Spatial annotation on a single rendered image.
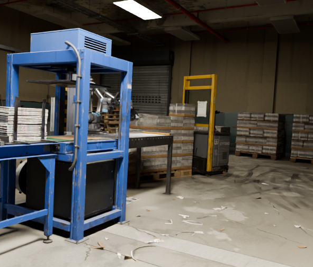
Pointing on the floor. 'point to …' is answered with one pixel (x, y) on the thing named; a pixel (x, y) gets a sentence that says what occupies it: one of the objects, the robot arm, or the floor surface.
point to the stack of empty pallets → (108, 117)
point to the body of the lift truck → (200, 136)
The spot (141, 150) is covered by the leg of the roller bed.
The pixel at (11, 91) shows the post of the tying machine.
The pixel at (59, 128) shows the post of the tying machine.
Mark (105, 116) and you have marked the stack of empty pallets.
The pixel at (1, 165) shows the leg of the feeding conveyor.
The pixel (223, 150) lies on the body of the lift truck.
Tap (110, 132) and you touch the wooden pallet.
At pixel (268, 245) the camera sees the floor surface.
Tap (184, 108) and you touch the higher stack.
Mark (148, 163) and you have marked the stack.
